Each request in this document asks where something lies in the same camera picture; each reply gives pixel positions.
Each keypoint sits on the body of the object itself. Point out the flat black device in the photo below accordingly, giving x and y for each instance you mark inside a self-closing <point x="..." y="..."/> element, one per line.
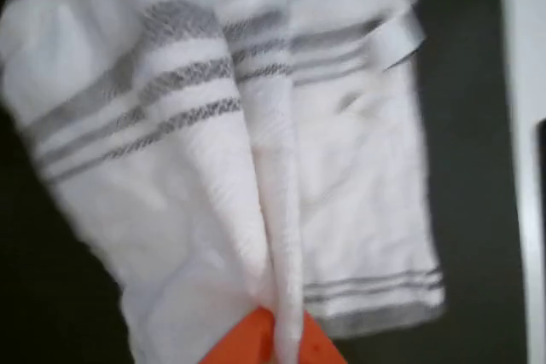
<point x="541" y="253"/>

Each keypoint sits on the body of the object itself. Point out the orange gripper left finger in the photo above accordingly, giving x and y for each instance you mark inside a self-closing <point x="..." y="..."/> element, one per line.
<point x="243" y="338"/>

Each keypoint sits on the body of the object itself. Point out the white striped dish towel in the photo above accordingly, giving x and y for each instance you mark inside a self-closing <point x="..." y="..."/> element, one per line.
<point x="179" y="159"/>

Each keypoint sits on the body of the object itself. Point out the black desk mat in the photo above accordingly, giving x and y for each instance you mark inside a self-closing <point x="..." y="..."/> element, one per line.
<point x="465" y="168"/>

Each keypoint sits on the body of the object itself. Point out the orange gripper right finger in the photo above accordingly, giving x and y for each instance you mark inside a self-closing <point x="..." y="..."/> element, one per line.
<point x="320" y="342"/>

